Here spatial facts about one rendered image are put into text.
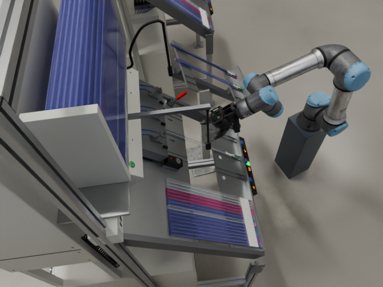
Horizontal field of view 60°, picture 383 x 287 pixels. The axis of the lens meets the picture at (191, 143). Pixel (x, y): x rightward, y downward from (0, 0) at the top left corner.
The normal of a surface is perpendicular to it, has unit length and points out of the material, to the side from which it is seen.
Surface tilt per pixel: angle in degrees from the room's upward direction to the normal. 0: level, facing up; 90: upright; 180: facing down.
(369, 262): 0
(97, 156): 90
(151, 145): 45
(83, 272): 0
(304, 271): 0
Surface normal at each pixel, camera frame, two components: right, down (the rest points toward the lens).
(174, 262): -0.05, -0.53
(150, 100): 0.66, -0.47
